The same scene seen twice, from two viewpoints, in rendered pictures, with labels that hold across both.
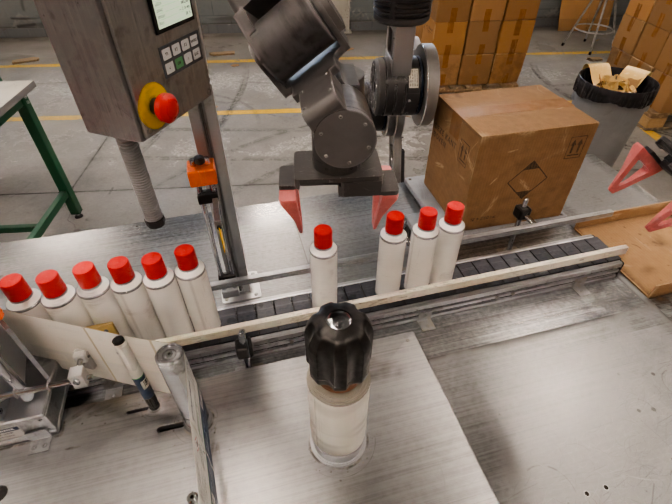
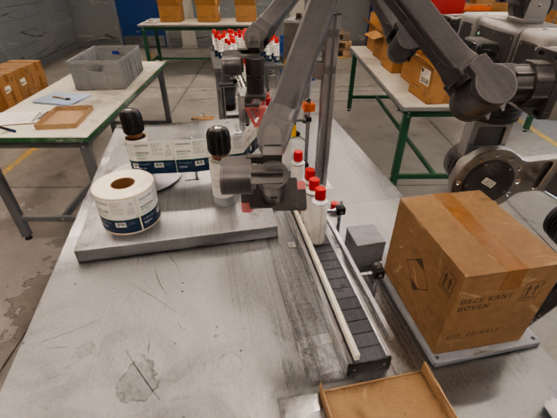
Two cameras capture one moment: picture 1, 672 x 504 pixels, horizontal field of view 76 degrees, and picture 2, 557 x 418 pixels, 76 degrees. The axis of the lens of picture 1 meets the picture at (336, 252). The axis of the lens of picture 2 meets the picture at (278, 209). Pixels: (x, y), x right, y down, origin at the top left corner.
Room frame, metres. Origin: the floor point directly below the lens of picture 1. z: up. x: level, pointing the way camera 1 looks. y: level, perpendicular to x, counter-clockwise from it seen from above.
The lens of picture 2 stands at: (0.59, -1.15, 1.65)
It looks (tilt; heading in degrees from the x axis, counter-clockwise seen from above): 35 degrees down; 93
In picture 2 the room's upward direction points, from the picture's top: straight up
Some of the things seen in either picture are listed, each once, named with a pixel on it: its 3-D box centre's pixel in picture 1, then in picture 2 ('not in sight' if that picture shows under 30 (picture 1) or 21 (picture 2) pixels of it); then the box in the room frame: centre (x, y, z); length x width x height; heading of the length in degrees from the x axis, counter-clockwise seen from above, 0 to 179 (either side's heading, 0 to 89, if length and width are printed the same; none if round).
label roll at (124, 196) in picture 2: not in sight; (128, 201); (0.00, -0.14, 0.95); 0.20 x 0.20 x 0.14
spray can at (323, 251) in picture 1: (323, 270); (297, 176); (0.59, 0.02, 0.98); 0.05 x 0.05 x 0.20
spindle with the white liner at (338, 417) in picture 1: (338, 389); (220, 166); (0.31, 0.00, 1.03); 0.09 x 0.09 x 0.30
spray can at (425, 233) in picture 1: (421, 252); (312, 206); (0.64, -0.17, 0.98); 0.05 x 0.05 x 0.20
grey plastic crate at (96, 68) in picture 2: not in sight; (108, 66); (-1.01, 1.91, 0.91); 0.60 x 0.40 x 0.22; 98
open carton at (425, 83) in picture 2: not in sight; (441, 71); (1.63, 1.68, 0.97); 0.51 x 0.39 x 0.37; 10
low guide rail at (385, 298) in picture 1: (406, 293); (298, 220); (0.60, -0.15, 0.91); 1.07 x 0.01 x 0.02; 105
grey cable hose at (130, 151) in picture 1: (138, 174); (306, 98); (0.62, 0.33, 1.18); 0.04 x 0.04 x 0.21
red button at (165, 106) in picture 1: (164, 107); not in sight; (0.55, 0.23, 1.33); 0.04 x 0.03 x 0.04; 160
